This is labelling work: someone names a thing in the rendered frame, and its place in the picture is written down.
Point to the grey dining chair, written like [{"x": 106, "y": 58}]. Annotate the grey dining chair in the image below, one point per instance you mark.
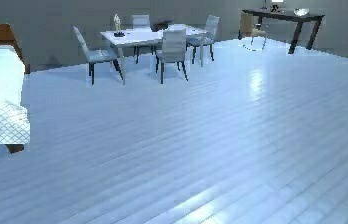
[
  {"x": 93, "y": 55},
  {"x": 206, "y": 33},
  {"x": 172, "y": 46},
  {"x": 140, "y": 21}
]

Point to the white dining table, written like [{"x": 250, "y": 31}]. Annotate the white dining table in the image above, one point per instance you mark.
[{"x": 138, "y": 36}]

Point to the dark bowl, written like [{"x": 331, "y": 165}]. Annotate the dark bowl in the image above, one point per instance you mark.
[{"x": 162, "y": 24}]

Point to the white statuette on black base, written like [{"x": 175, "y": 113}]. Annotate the white statuette on black base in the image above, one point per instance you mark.
[{"x": 117, "y": 26}]

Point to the dark wooden desk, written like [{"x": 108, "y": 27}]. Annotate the dark wooden desk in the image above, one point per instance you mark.
[{"x": 283, "y": 15}]

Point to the small black desk lamp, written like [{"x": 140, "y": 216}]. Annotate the small black desk lamp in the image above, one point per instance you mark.
[{"x": 275, "y": 6}]

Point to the glass bowl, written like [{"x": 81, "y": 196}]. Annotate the glass bowl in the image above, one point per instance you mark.
[{"x": 301, "y": 12}]

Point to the white bed with wooden frame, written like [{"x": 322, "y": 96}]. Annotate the white bed with wooden frame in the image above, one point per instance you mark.
[{"x": 0, "y": 86}]

